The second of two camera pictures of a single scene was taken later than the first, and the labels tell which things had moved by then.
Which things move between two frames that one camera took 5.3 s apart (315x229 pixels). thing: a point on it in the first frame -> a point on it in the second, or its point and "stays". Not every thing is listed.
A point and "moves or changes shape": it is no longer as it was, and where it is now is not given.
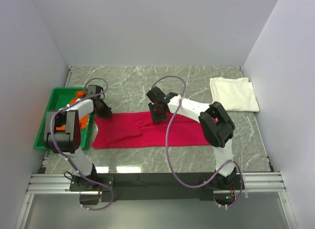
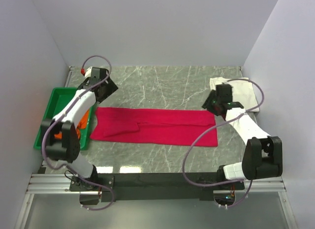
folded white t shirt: [236, 94] stays
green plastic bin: [58, 98] stays
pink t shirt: [136, 129] moves or changes shape
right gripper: [154, 117] -> [207, 104]
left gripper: [107, 111] -> [111, 87]
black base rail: [147, 186] stays
